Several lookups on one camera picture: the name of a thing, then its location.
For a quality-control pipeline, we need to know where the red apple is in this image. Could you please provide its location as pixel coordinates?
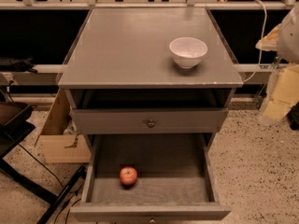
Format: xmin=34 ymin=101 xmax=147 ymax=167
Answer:
xmin=120 ymin=166 xmax=137 ymax=186

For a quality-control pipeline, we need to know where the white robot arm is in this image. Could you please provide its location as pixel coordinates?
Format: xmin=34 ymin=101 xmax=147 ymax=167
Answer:
xmin=256 ymin=4 xmax=299 ymax=124

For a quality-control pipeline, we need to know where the grey wooden drawer cabinet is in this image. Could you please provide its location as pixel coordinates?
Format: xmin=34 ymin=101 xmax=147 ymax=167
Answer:
xmin=57 ymin=7 xmax=244 ymax=142

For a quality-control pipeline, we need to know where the grey top drawer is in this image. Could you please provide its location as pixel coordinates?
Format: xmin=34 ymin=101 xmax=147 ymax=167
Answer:
xmin=70 ymin=108 xmax=228 ymax=134

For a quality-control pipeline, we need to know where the grey open middle drawer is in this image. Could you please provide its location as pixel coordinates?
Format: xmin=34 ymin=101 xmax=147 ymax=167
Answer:
xmin=71 ymin=133 xmax=231 ymax=224

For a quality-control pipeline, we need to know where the round brass top knob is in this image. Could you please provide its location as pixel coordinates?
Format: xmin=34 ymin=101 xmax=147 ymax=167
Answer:
xmin=147 ymin=119 xmax=155 ymax=128

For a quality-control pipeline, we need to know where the white ceramic bowl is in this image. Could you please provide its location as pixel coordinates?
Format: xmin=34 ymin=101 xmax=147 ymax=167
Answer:
xmin=169 ymin=37 xmax=208 ymax=69

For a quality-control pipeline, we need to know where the cardboard box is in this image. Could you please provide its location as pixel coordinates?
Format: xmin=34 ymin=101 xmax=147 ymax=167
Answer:
xmin=38 ymin=90 xmax=91 ymax=163

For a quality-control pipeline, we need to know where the black metal stand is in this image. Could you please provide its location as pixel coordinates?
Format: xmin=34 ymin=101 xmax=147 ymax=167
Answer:
xmin=0 ymin=102 xmax=86 ymax=224

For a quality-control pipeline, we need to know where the black floor cable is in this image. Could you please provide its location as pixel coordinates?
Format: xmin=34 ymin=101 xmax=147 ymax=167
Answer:
xmin=18 ymin=143 xmax=82 ymax=224

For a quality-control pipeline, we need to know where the metal frame rail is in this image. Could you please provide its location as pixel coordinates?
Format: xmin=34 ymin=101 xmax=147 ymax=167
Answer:
xmin=0 ymin=63 xmax=289 ymax=86

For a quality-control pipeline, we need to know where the white cable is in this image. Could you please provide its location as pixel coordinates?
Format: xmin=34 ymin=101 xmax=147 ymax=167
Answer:
xmin=242 ymin=0 xmax=268 ymax=83

